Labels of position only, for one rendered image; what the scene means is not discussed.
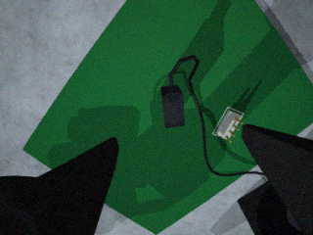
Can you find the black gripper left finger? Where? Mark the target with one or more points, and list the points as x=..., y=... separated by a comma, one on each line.
x=67, y=200

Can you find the green circuit board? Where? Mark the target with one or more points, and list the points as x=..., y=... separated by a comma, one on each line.
x=246, y=75

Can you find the black cooling fan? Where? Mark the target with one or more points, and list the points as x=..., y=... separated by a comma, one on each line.
x=266, y=213

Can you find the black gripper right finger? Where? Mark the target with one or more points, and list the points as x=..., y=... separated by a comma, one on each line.
x=287, y=162

